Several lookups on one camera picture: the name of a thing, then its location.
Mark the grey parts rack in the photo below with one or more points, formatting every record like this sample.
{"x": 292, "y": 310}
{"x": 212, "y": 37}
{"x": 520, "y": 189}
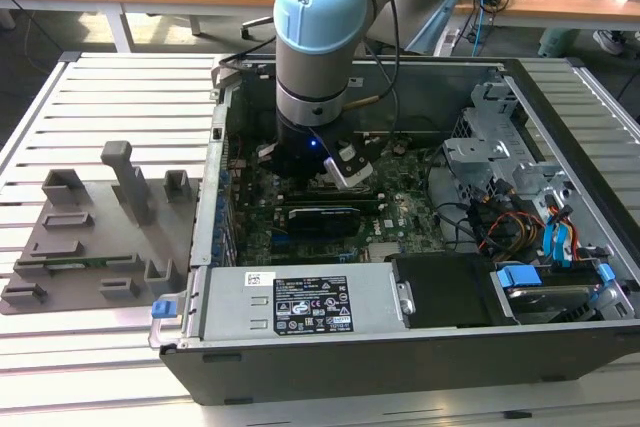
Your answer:
{"x": 110, "y": 247}

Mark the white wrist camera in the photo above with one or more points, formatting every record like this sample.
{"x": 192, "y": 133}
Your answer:
{"x": 350, "y": 172}

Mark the pale green trouser leg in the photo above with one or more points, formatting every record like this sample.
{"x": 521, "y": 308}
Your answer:
{"x": 557, "y": 42}

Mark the round coin battery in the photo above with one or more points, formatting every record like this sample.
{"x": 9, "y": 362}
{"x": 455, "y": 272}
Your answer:
{"x": 398, "y": 148}

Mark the black RAM slot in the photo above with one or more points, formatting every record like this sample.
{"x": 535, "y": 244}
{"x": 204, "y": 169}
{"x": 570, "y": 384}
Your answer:
{"x": 295, "y": 196}
{"x": 372, "y": 207}

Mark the blue case latch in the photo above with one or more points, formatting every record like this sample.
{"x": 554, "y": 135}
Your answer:
{"x": 162, "y": 308}

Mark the black graphics card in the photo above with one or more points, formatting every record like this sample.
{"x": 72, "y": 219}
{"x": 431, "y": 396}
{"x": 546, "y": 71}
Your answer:
{"x": 325, "y": 221}

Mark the white sneaker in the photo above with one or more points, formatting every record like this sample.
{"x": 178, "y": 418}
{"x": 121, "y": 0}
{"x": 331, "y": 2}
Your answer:
{"x": 609, "y": 42}

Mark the blue expansion slot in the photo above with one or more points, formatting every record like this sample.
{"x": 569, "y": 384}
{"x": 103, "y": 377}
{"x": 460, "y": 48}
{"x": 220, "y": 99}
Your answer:
{"x": 280, "y": 238}

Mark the silver metal drive cage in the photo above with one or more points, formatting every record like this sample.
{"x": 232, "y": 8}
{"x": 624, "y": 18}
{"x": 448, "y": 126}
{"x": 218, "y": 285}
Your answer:
{"x": 480, "y": 157}

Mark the grey power supply unit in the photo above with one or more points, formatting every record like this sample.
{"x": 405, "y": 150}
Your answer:
{"x": 235, "y": 307}

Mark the black open PC case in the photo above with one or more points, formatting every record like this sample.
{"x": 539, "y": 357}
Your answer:
{"x": 350, "y": 372}

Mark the office chair base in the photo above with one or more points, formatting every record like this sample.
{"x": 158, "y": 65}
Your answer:
{"x": 260, "y": 23}

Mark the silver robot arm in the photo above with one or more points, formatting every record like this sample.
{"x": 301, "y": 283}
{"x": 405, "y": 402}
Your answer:
{"x": 320, "y": 22}

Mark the green motherboard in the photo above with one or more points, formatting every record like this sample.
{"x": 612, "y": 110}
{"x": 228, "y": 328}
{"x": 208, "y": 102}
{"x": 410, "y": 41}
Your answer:
{"x": 400, "y": 207}

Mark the hard disk in blue carrier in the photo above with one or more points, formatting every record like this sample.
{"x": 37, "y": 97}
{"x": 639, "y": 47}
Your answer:
{"x": 545, "y": 297}

